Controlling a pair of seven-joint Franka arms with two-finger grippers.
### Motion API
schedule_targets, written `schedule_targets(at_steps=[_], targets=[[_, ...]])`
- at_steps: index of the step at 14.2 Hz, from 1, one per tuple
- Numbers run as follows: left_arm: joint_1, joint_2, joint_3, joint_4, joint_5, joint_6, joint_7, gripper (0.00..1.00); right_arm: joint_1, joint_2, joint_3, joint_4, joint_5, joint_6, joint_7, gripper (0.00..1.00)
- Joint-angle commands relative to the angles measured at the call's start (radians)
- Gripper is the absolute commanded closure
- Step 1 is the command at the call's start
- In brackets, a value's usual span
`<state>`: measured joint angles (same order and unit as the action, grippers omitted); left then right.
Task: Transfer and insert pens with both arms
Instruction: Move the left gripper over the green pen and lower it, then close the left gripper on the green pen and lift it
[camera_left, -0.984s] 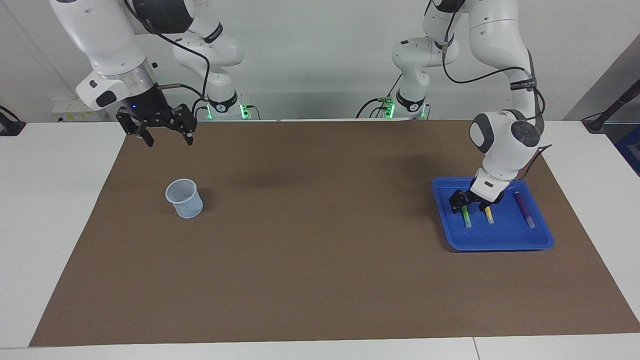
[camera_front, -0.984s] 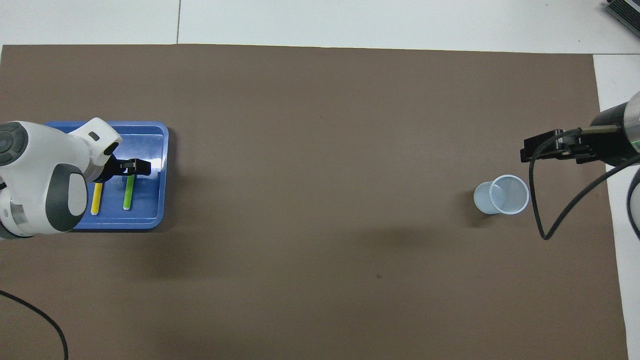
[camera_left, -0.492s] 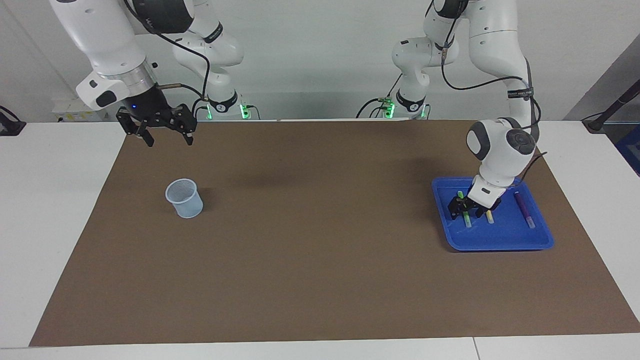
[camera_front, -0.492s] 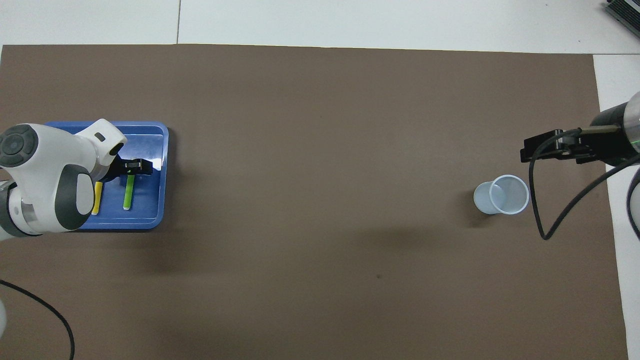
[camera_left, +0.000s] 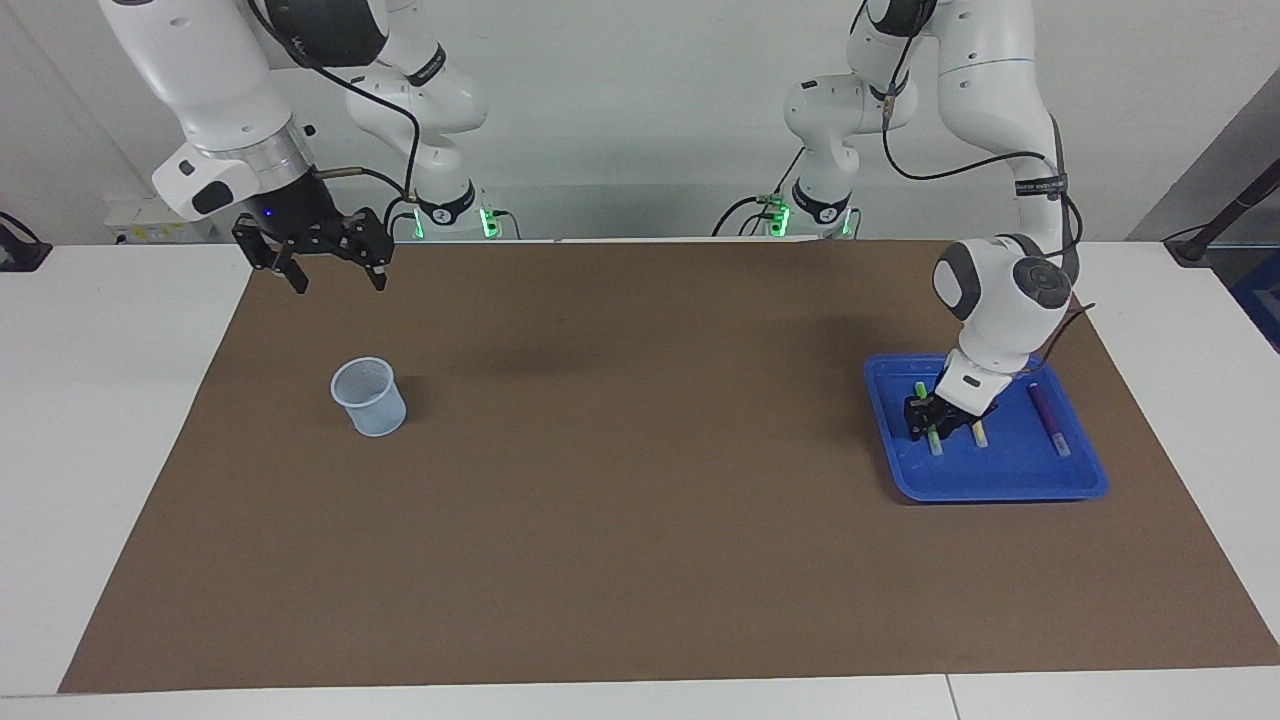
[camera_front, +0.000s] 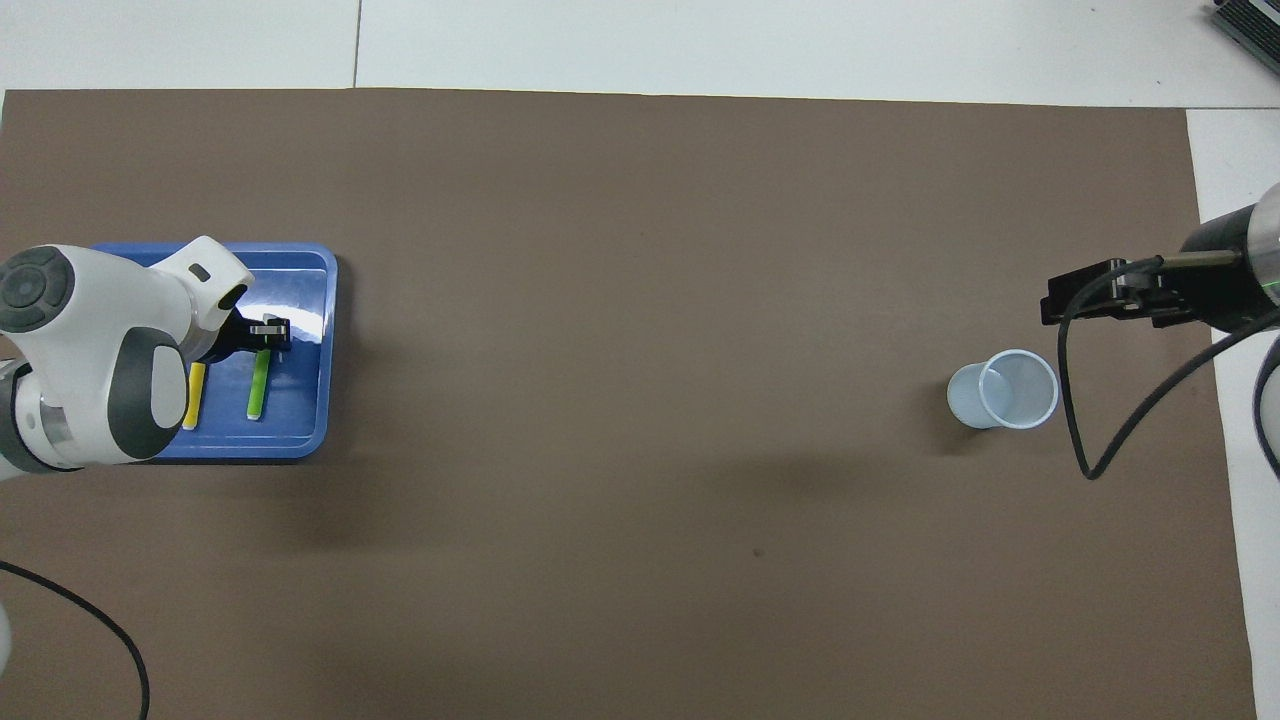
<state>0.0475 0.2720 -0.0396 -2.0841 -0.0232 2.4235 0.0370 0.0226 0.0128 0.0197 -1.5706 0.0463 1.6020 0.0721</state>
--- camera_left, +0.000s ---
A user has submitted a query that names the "translucent plastic cup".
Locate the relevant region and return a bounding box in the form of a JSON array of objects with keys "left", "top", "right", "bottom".
[{"left": 330, "top": 356, "right": 409, "bottom": 438}]

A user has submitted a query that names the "blue plastic tray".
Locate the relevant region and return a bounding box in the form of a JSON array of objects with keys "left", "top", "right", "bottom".
[{"left": 862, "top": 352, "right": 1109, "bottom": 503}]

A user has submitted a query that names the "white power strip box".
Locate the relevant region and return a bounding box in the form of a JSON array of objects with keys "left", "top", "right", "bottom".
[{"left": 104, "top": 195, "right": 214, "bottom": 246}]

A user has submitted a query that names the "green pen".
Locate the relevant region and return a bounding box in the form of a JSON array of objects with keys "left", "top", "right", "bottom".
[{"left": 913, "top": 380, "right": 945, "bottom": 457}]

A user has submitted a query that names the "black left arm base cable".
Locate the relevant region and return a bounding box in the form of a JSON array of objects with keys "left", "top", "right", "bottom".
[{"left": 712, "top": 150, "right": 806, "bottom": 238}]

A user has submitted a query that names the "brown table mat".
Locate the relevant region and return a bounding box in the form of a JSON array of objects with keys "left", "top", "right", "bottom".
[{"left": 58, "top": 238, "right": 1280, "bottom": 694}]

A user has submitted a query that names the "blue crate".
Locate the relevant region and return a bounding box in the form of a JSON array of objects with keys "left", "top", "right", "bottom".
[{"left": 1230, "top": 250, "right": 1280, "bottom": 353}]

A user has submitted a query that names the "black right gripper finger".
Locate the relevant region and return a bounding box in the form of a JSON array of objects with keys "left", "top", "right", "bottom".
[
  {"left": 335, "top": 207, "right": 393, "bottom": 293},
  {"left": 232, "top": 214, "right": 310, "bottom": 295}
]

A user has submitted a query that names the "purple pen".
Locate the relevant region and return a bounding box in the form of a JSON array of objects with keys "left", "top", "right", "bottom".
[{"left": 1027, "top": 383, "right": 1072, "bottom": 459}]

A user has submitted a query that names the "black stand pole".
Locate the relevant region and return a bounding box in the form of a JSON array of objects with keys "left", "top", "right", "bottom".
[{"left": 1163, "top": 160, "right": 1280, "bottom": 267}]

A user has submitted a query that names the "black clamp mount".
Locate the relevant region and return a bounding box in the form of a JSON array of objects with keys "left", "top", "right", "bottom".
[{"left": 0, "top": 212, "right": 53, "bottom": 273}]

